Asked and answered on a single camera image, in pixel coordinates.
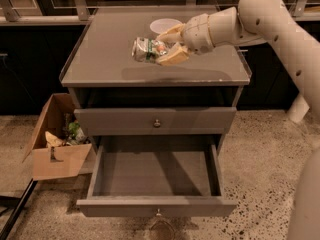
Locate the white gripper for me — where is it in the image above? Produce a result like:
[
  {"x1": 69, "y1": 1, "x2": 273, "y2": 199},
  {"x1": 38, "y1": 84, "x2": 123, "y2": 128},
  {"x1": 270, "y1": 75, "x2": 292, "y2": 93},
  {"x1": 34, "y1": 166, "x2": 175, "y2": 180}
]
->
[{"x1": 156, "y1": 14, "x2": 214, "y2": 66}]

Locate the green white 7up can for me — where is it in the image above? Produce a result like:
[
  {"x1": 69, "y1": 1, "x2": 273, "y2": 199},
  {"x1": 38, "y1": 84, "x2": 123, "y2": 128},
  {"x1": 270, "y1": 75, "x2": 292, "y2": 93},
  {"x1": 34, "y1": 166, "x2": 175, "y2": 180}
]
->
[{"x1": 131, "y1": 37, "x2": 168, "y2": 63}]

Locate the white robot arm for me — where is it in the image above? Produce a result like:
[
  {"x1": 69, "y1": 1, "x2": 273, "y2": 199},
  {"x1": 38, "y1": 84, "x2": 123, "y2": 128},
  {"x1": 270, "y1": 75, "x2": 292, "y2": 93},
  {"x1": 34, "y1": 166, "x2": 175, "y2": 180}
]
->
[{"x1": 157, "y1": 0, "x2": 320, "y2": 240}]

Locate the grey drawer cabinet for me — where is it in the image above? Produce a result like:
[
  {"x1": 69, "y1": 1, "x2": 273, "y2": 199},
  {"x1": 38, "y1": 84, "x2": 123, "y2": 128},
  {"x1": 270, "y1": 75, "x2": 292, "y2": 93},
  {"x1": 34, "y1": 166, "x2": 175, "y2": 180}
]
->
[{"x1": 59, "y1": 4, "x2": 253, "y2": 155}]

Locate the brass top drawer knob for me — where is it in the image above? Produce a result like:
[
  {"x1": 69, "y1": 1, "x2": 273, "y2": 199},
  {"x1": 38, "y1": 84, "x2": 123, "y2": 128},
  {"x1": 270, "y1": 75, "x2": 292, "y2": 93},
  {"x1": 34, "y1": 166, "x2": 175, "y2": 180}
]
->
[{"x1": 153, "y1": 119, "x2": 161, "y2": 128}]

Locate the closed grey top drawer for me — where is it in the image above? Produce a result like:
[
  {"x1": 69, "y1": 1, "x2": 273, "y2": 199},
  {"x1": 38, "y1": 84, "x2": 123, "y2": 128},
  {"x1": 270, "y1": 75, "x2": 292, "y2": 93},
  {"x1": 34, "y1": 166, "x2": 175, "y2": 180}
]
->
[{"x1": 74, "y1": 107, "x2": 236, "y2": 136}]

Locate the open grey middle drawer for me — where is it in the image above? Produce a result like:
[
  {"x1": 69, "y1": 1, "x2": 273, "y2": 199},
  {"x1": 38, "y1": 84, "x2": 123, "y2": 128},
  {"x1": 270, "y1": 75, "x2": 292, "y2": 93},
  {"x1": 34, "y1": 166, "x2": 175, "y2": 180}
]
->
[{"x1": 77, "y1": 135, "x2": 237, "y2": 217}]

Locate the white ceramic bowl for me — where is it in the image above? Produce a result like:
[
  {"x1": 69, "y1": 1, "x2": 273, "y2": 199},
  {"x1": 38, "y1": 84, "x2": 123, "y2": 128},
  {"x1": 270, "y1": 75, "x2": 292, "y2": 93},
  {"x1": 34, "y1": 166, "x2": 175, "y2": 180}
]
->
[{"x1": 150, "y1": 18, "x2": 181, "y2": 34}]

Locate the green snack bag in box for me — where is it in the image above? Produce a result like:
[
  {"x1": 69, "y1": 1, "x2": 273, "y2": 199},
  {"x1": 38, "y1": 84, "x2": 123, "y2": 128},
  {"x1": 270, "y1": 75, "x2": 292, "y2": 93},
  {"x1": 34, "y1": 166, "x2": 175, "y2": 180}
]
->
[{"x1": 68, "y1": 121, "x2": 87, "y2": 143}]

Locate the brown cardboard box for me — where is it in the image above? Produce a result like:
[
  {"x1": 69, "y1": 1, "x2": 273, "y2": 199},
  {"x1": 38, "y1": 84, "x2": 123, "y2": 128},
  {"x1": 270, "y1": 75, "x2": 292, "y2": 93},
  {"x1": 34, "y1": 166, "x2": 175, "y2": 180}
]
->
[{"x1": 24, "y1": 93, "x2": 96, "y2": 181}]

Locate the crumpled beige paper in box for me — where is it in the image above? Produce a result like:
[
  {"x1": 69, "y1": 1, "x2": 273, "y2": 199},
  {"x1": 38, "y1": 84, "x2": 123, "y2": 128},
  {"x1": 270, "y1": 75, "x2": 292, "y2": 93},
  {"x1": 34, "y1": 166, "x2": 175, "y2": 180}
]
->
[{"x1": 45, "y1": 131, "x2": 64, "y2": 147}]

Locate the black metal floor bar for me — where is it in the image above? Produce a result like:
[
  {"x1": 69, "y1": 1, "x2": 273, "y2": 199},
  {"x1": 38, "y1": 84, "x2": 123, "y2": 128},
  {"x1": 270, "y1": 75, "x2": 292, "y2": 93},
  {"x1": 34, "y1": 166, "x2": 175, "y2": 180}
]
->
[{"x1": 0, "y1": 179, "x2": 37, "y2": 240}]

